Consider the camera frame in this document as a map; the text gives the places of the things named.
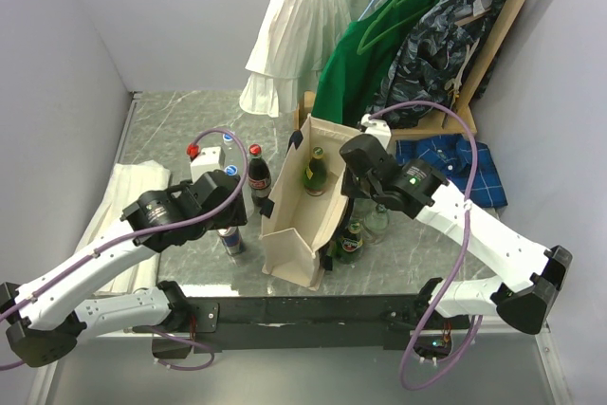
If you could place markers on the red bull can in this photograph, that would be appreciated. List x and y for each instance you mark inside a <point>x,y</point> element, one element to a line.
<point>232,241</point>

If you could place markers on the blue plaid shirt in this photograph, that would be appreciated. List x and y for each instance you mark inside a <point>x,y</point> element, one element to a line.
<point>452,156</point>

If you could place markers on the white pleated skirt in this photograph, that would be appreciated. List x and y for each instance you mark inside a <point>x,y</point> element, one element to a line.
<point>294,43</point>

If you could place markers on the folded white cloth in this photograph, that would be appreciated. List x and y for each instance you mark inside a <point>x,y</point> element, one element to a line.
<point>126,184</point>

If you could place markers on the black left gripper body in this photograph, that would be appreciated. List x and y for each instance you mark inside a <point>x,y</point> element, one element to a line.
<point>236,217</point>

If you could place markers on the wooden clothes rack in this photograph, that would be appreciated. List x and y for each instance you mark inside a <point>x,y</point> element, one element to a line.
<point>422,119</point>

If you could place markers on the green beer bottle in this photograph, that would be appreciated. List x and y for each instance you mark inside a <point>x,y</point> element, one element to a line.
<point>348,247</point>

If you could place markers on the green hanger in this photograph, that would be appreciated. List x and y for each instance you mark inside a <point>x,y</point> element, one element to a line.
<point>395,15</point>

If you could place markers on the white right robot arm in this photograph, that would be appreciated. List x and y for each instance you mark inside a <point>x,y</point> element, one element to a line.
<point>527,277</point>

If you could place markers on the dark patterned garment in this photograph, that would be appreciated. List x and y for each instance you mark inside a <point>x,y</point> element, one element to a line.
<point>438,54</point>

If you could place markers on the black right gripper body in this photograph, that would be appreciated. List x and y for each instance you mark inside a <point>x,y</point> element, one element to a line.
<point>355,187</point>

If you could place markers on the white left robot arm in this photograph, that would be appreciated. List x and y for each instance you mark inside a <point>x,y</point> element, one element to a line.
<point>48,316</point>

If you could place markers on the clear Chang soda bottle far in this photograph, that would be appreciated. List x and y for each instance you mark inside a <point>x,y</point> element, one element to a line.
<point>362,207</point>

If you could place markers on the green gold-capped glass bottle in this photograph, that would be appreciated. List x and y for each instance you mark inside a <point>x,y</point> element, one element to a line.
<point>315,173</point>

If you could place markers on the clear chang soda bottle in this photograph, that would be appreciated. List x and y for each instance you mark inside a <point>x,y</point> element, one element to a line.
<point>362,207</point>
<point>375,224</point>

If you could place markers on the beige canvas tote bag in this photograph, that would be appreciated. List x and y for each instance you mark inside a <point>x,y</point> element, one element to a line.
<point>295,224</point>

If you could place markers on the dark cola bottle red cap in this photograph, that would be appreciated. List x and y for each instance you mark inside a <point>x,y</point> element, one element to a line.
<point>259,177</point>

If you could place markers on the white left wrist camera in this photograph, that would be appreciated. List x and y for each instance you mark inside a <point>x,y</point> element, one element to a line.
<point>204,160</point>

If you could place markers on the green garment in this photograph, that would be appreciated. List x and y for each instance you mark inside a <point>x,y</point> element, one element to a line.
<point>349,81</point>

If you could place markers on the clear Chang soda bottle near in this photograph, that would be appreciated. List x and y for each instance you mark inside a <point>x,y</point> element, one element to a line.
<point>375,224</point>

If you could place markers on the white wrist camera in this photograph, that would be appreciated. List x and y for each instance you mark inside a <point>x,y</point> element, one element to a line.
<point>377,128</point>
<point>204,160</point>

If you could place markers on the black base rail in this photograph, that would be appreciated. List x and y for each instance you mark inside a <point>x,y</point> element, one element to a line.
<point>282,322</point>

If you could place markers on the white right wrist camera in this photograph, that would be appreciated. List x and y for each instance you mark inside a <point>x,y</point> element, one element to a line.
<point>377,128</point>

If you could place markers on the clear water bottle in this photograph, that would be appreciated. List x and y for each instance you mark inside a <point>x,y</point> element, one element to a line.
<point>229,147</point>
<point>232,170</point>

